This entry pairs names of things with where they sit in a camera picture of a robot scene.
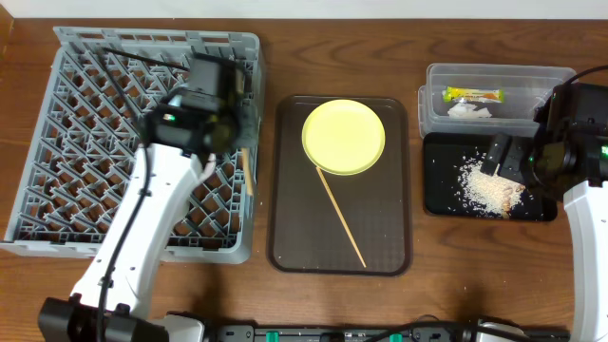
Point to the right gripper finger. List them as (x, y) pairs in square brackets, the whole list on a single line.
[(496, 153), (509, 169)]

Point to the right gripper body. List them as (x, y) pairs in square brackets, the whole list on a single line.
[(518, 164)]

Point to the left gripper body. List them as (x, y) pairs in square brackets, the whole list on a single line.
[(248, 125)]

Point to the green yellow snack wrapper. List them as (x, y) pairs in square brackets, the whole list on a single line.
[(471, 95)]

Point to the wooden chopstick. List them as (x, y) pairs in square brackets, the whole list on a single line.
[(247, 171), (340, 215)]

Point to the pink bowl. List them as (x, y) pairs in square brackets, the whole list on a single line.
[(209, 168)]

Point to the yellow plate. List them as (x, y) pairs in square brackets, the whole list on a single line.
[(343, 137)]

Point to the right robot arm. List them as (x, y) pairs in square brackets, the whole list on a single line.
[(566, 161)]

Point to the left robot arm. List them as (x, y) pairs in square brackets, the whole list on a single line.
[(180, 139)]

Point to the pile of rice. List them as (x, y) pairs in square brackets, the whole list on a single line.
[(462, 189)]

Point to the crumpled white paper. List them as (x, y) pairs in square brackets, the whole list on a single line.
[(468, 111)]

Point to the black tray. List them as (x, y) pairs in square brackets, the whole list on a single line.
[(449, 146)]

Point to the clear plastic bin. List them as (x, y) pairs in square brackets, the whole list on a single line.
[(525, 89)]

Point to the grey dish rack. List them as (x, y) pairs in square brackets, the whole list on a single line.
[(83, 147)]

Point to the brown serving tray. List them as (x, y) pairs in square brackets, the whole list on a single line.
[(305, 233)]

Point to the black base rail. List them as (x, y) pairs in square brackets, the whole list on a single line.
[(426, 328)]

